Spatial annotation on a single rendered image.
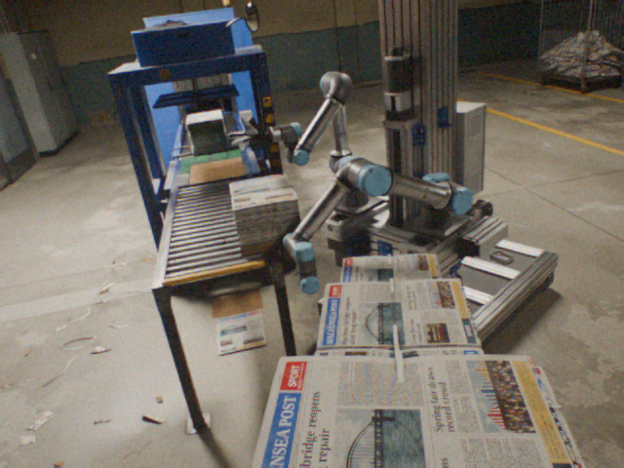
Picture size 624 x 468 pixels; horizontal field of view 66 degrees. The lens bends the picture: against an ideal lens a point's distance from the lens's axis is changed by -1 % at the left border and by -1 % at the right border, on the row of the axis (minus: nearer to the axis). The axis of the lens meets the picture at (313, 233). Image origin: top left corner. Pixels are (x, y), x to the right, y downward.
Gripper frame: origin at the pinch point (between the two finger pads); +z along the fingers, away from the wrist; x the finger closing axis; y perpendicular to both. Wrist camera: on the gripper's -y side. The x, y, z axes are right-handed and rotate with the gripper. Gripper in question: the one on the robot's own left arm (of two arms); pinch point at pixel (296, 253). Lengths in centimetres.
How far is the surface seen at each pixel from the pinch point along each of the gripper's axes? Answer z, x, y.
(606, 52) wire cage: 505, -582, -19
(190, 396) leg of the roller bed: -11, 60, -58
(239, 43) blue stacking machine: 354, -10, 72
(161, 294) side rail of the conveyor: -11, 60, -1
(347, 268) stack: -31.9, -15.7, 5.2
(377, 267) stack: -35.8, -26.8, 5.2
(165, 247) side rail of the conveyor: 28, 60, 3
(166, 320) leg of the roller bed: -11, 61, -14
